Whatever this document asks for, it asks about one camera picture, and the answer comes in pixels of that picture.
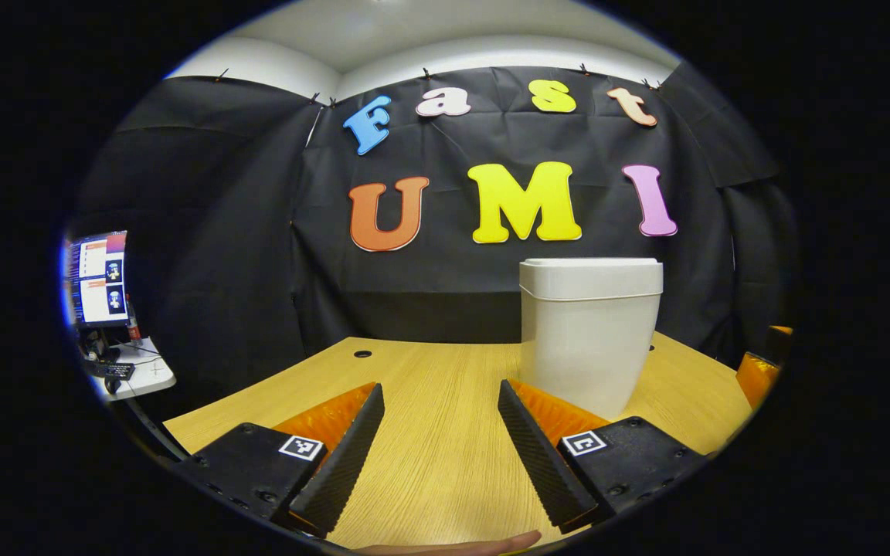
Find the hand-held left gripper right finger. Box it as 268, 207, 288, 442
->
498, 378, 708, 534

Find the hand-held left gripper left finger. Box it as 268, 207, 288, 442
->
175, 381, 386, 538

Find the white desktop garbage bin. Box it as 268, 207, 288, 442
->
519, 258, 664, 420

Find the wooden desktop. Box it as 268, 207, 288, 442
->
163, 332, 755, 551

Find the black backdrop cloth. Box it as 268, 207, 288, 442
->
66, 66, 801, 422

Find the white side table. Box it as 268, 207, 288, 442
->
78, 336, 178, 403

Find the black keypad device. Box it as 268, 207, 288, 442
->
83, 360, 137, 381

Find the computer monitor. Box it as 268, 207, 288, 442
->
63, 230, 131, 330

